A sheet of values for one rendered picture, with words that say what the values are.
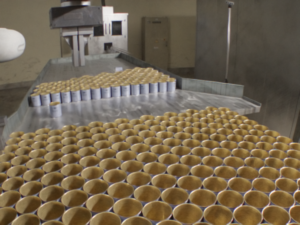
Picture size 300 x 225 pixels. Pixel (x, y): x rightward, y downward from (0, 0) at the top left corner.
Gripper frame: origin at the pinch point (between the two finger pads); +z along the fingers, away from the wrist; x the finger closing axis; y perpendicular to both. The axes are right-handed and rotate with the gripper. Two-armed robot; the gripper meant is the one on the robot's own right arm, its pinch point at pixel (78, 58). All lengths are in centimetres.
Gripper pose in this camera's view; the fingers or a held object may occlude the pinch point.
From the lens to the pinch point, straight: 60.1
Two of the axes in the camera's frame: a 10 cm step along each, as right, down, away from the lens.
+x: -8.6, 1.8, -4.7
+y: -5.0, -2.7, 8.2
